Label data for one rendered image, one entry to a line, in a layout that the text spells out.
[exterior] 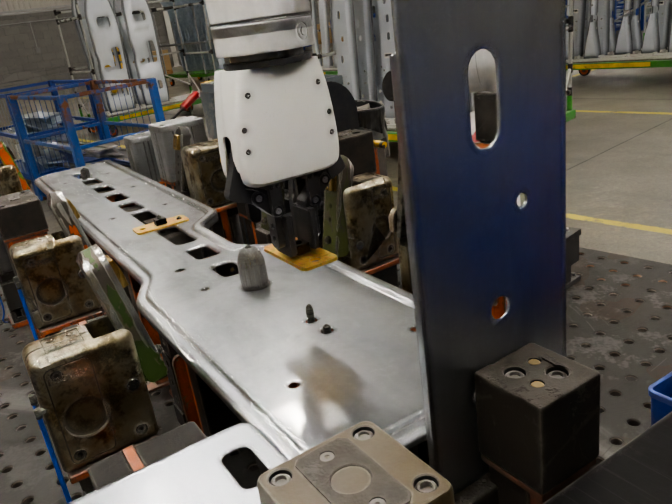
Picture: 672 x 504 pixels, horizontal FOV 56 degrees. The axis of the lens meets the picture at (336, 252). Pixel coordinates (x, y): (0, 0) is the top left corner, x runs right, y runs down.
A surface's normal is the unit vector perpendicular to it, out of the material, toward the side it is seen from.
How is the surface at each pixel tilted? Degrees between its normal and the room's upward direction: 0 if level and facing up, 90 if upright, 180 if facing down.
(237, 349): 0
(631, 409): 0
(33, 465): 0
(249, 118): 89
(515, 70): 90
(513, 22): 90
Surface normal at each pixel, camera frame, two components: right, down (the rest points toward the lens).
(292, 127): 0.56, 0.26
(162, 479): -0.13, -0.92
